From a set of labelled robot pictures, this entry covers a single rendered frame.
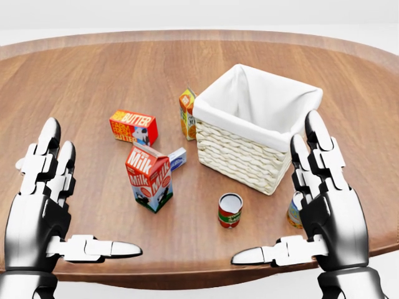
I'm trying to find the small blue white box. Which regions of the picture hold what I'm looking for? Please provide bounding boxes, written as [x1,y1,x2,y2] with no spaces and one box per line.
[167,147,188,172]

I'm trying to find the yellow green labelled tin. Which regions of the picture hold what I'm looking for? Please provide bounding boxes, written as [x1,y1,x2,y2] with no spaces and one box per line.
[286,191,305,230]

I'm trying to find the white wicker basket cloth lining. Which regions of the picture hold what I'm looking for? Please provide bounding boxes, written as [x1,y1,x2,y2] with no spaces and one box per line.
[192,64,324,196]

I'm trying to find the orange juice carton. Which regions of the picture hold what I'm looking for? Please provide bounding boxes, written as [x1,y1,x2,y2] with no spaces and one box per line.
[178,87,198,141]

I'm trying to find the red butter box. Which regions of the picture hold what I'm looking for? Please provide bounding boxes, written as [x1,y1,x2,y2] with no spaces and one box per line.
[108,109,159,147]

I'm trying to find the red milk carton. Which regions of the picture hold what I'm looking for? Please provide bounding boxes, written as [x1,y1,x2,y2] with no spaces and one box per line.
[125,142,174,214]

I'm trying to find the red tomato sauce tin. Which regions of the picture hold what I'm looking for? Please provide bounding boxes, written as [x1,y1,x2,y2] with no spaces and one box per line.
[218,192,244,229]

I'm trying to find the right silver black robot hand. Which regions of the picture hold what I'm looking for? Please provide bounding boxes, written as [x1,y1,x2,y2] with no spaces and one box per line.
[231,110,370,269]

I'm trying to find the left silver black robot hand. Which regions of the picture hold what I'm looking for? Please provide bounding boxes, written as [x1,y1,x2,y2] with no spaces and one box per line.
[4,117,144,272]

